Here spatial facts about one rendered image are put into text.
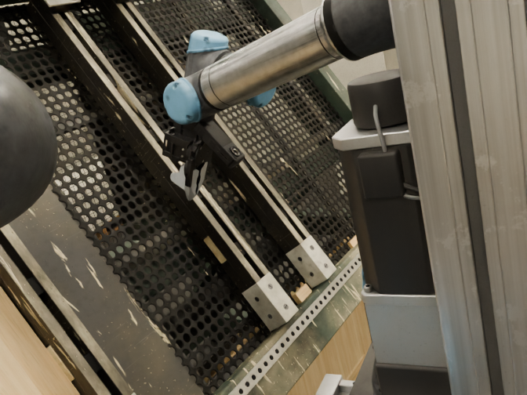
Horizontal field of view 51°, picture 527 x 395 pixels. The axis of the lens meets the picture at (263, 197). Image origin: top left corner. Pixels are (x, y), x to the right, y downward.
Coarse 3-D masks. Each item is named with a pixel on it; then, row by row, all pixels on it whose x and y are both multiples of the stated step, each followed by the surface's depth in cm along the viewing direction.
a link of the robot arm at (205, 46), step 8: (200, 32) 105; (208, 32) 106; (216, 32) 108; (192, 40) 104; (200, 40) 103; (208, 40) 103; (216, 40) 103; (224, 40) 104; (192, 48) 104; (200, 48) 103; (208, 48) 103; (216, 48) 104; (224, 48) 105; (192, 56) 105; (200, 56) 104; (208, 56) 104; (216, 56) 103; (192, 64) 106; (200, 64) 104; (208, 64) 103; (192, 72) 106
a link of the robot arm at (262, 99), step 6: (222, 54) 103; (228, 54) 103; (216, 60) 103; (270, 90) 102; (258, 96) 100; (264, 96) 101; (270, 96) 103; (246, 102) 102; (252, 102) 101; (258, 102) 101; (264, 102) 102
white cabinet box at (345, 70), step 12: (312, 0) 442; (348, 60) 449; (360, 60) 445; (372, 60) 441; (384, 60) 494; (396, 60) 490; (336, 72) 456; (348, 72) 452; (360, 72) 448; (372, 72) 444
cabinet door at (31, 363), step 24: (0, 288) 107; (0, 312) 105; (0, 336) 103; (24, 336) 106; (0, 360) 102; (24, 360) 104; (48, 360) 106; (0, 384) 100; (24, 384) 102; (48, 384) 104; (72, 384) 107
